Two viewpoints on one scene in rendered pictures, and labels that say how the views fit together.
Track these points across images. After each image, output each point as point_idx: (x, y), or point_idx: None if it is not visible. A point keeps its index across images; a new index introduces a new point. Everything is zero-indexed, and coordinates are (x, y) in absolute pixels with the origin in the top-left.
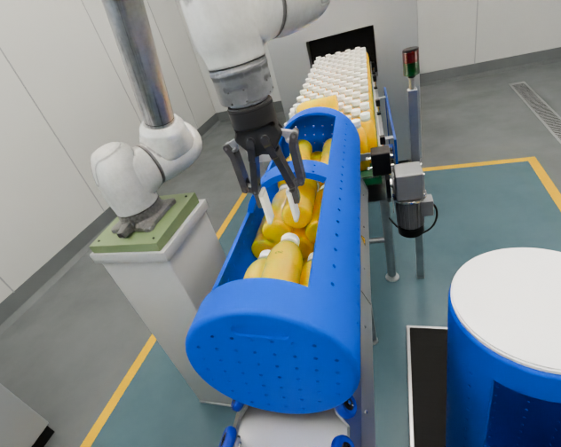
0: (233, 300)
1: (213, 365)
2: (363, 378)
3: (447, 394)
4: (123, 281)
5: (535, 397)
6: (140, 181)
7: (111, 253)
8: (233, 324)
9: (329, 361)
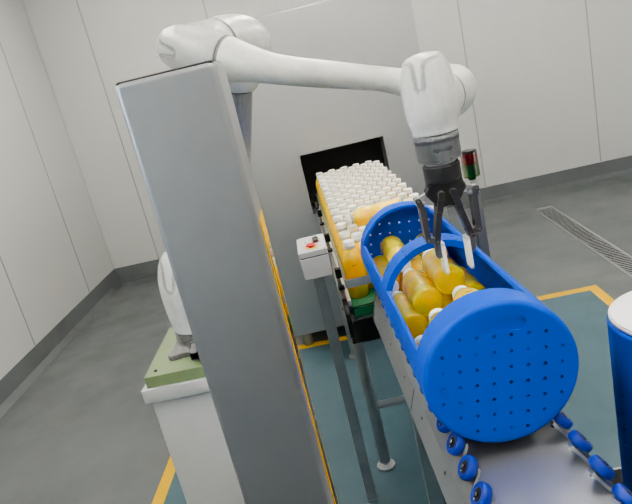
0: (477, 301)
1: (450, 382)
2: None
3: (626, 452)
4: (179, 431)
5: None
6: None
7: (177, 383)
8: (481, 319)
9: (557, 347)
